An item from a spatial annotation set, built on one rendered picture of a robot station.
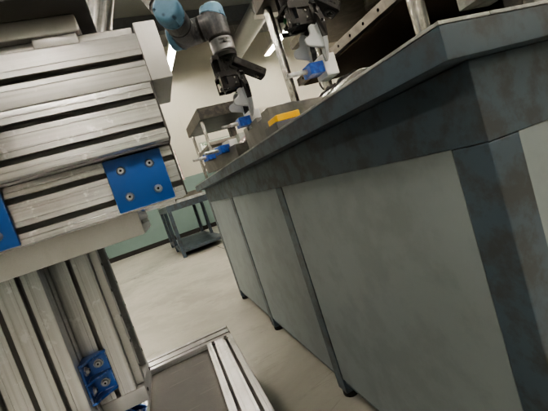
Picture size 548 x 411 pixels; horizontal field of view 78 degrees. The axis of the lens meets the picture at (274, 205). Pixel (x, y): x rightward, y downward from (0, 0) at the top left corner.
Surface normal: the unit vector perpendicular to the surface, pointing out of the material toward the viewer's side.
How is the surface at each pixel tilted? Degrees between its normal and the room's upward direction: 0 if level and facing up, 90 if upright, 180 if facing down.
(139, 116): 90
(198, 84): 90
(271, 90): 90
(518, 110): 90
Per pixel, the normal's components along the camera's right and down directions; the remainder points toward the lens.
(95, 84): 0.31, -0.02
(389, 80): -0.89, 0.32
